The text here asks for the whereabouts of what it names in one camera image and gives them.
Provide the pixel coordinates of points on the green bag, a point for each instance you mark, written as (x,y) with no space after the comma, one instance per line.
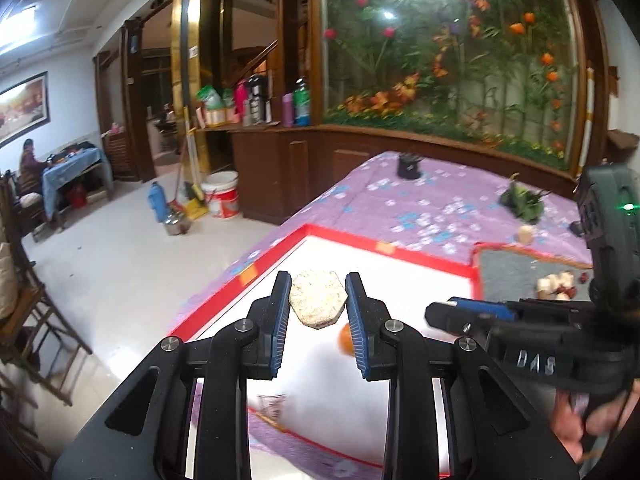
(211,97)

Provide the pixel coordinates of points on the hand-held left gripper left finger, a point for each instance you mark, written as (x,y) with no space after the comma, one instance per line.
(281,325)

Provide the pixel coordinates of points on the purple bottle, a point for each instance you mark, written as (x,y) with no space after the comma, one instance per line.
(287,110)

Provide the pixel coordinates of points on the wooden chair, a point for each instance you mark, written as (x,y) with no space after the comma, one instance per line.
(35,330)

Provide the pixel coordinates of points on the red-rimmed white tray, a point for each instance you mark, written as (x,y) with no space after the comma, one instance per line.
(400,280)

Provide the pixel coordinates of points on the green leafy vegetable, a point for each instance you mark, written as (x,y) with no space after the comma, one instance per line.
(522,202)

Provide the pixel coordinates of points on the blue plastic jug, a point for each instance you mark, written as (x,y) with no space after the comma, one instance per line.
(157,202)

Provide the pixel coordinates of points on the ceiling light panel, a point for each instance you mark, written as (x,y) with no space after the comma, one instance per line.
(17,15)

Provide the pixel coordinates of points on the small orange fruit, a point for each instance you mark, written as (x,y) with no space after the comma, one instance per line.
(345,342)

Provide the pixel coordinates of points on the beige block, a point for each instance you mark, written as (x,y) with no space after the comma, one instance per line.
(525,234)

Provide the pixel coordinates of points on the metal kettle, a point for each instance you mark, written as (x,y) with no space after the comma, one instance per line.
(176,222)

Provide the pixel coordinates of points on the table with blue cloth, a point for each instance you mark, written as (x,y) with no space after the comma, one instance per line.
(75,170)

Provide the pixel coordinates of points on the white plastic bucket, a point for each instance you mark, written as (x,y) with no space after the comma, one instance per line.
(221,195)

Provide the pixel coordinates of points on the green bottle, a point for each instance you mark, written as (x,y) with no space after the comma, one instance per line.
(301,102)

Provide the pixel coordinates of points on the wooden wall cabinet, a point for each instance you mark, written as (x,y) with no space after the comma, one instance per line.
(300,175)

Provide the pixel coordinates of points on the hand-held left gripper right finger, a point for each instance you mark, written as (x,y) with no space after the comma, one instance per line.
(356,330)

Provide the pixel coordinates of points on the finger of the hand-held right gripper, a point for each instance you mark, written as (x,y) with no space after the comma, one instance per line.
(495,310)
(455,317)

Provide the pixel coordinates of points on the purple floral tablecloth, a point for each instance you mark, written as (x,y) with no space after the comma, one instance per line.
(425,200)

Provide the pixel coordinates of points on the framed wall picture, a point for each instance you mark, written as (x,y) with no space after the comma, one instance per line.
(22,107)

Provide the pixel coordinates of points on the red date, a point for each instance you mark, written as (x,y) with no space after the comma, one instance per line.
(568,290)
(583,277)

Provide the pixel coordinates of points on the black cup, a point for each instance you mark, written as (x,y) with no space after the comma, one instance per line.
(409,166)

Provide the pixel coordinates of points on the black thermos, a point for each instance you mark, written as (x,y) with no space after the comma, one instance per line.
(256,100)

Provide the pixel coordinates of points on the person's right hand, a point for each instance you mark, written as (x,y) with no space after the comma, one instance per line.
(570,417)

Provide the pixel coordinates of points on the broom with yellow dustpan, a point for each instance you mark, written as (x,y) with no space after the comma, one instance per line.
(192,195)

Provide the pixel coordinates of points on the grey mat with orange border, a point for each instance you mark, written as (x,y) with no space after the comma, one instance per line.
(520,275)

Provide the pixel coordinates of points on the white chunk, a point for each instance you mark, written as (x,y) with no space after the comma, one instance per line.
(565,277)
(543,287)

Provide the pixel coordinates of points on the golden pillar frame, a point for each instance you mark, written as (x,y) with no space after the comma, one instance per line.
(200,35)

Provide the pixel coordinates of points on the beige rough lump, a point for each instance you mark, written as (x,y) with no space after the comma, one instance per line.
(316,297)

